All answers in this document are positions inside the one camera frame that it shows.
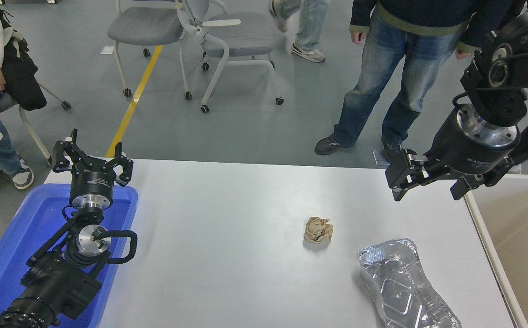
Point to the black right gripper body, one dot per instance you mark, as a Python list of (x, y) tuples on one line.
[(459, 155)]

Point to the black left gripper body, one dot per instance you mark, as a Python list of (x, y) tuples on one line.
[(91, 182)]

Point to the silver foil tray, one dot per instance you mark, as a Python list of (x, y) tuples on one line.
[(400, 287)]

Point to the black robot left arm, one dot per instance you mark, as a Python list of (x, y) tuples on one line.
[(59, 284)]

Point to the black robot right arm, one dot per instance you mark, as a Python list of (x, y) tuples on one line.
[(505, 95)]

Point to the clear floor marker plate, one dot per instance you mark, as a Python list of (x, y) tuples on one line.
[(379, 158)]

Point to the person's left hand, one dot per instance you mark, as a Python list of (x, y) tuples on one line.
[(463, 54)]

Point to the person's right hand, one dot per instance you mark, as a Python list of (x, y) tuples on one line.
[(358, 38)]

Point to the white-legged wheeled chair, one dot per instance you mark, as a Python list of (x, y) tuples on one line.
[(32, 130)]

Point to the large pale bin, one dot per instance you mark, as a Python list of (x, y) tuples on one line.
[(523, 246)]

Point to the blue plastic tray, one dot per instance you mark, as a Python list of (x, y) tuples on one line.
[(22, 237)]

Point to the black jacket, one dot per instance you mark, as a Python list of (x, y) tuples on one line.
[(20, 79)]

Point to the crumpled tan paper ball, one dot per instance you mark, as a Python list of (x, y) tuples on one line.
[(317, 230)]

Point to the white paper scrap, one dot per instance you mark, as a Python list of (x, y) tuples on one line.
[(107, 50)]

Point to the grey armless wheeled chair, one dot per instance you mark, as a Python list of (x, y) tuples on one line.
[(143, 25)]

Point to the grey wheeled chair with armrests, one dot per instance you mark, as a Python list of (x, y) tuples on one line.
[(246, 34)]

